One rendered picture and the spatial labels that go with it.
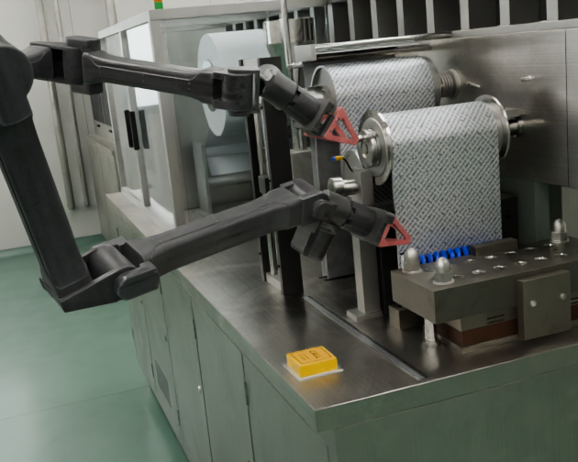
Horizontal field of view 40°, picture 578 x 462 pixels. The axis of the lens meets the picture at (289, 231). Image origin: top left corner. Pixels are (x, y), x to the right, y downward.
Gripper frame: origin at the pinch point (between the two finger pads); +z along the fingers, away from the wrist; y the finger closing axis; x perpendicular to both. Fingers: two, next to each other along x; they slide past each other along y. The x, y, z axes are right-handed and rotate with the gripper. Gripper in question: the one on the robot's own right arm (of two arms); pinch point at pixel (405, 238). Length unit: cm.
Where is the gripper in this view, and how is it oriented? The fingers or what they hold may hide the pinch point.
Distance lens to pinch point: 156.8
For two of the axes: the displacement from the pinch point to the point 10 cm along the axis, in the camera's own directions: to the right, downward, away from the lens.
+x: 3.8, -9.2, -0.4
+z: 8.6, 3.4, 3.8
